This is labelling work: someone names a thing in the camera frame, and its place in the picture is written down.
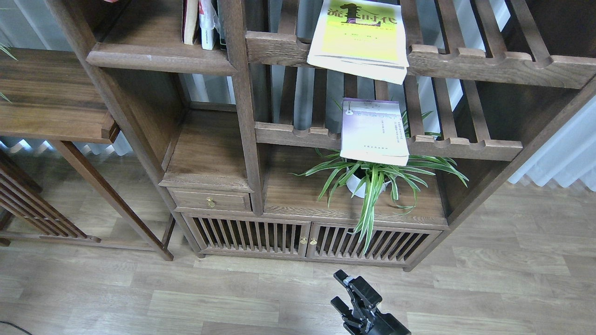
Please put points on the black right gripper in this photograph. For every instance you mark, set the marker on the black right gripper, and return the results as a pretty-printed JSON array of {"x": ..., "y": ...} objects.
[{"x": 365, "y": 318}]

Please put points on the white curtain behind shelf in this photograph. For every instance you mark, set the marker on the white curtain behind shelf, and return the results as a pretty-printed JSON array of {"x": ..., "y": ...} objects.
[{"x": 218, "y": 89}]

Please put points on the white plant pot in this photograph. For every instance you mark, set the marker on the white plant pot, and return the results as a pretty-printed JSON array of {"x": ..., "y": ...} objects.
[{"x": 364, "y": 183}]

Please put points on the spider plant green leaves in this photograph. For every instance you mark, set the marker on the spider plant green leaves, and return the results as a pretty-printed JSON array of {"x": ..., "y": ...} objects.
[{"x": 410, "y": 173}]

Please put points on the brass drawer knob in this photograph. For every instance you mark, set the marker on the brass drawer knob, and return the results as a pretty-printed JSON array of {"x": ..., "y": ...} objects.
[{"x": 210, "y": 202}]

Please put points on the dark wooden bookshelf cabinet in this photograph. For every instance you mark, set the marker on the dark wooden bookshelf cabinet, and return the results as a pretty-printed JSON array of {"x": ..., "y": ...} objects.
[{"x": 531, "y": 77}]

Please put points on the pale purple cover book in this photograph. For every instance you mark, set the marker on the pale purple cover book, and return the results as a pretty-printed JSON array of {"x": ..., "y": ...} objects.
[{"x": 373, "y": 131}]

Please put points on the yellow green cover book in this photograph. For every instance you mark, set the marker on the yellow green cover book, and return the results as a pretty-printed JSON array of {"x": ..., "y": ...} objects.
[{"x": 363, "y": 38}]

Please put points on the white curtain right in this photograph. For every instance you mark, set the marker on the white curtain right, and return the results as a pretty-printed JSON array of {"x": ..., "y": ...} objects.
[{"x": 568, "y": 156}]

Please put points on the white red upright book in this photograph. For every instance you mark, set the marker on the white red upright book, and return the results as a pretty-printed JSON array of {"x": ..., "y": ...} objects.
[{"x": 209, "y": 24}]

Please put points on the dark upright book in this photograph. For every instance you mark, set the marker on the dark upright book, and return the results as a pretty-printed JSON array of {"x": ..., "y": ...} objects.
[{"x": 220, "y": 27}]

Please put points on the tan upright book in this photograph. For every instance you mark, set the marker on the tan upright book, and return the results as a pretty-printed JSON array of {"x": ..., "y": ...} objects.
[{"x": 190, "y": 21}]

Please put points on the slatted wooden rack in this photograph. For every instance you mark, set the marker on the slatted wooden rack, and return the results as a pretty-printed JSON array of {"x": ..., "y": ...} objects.
[{"x": 20, "y": 195}]

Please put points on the brown wooden side table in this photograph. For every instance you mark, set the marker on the brown wooden side table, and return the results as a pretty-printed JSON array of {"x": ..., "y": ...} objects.
[{"x": 50, "y": 97}]

